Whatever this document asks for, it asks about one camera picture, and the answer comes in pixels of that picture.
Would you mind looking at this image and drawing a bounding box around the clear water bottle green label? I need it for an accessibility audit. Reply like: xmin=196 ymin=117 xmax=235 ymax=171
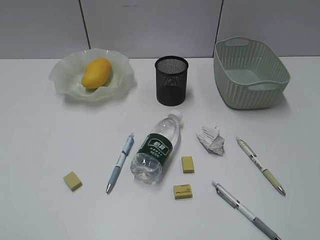
xmin=130 ymin=110 xmax=183 ymax=184

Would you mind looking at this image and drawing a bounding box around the white waste paper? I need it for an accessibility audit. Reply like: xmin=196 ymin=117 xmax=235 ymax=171
xmin=196 ymin=124 xmax=225 ymax=156

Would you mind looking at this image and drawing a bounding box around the yellow mango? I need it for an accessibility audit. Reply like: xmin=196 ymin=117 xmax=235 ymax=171
xmin=81 ymin=58 xmax=112 ymax=89

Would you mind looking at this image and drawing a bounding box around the blue white ballpoint pen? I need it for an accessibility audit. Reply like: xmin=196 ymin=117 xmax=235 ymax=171
xmin=106 ymin=132 xmax=134 ymax=194

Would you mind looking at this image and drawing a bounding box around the yellow eraser centre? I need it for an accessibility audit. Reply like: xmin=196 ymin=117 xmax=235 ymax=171
xmin=181 ymin=156 xmax=195 ymax=174

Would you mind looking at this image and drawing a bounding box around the black mesh pen holder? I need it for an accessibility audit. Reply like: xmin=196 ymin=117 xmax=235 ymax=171
xmin=154 ymin=55 xmax=189 ymax=107

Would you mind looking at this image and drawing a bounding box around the yellow eraser with red print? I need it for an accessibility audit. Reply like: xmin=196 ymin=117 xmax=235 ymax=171
xmin=173 ymin=184 xmax=193 ymax=200

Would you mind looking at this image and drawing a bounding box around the beige white ballpoint pen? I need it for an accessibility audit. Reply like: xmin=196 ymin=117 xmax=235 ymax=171
xmin=235 ymin=136 xmax=287 ymax=197

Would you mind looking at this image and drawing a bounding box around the green woven plastic basket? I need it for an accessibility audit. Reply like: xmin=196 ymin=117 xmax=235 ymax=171
xmin=213 ymin=36 xmax=291 ymax=110

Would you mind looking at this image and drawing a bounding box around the pale green wavy glass plate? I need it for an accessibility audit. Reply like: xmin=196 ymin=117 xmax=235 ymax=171
xmin=48 ymin=48 xmax=137 ymax=105

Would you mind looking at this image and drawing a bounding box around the yellow eraser far left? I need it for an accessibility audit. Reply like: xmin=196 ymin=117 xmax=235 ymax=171
xmin=63 ymin=171 xmax=83 ymax=192

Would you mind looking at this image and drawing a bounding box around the grey white mechanical pen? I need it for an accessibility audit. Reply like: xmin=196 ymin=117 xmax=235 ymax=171
xmin=211 ymin=181 xmax=281 ymax=240

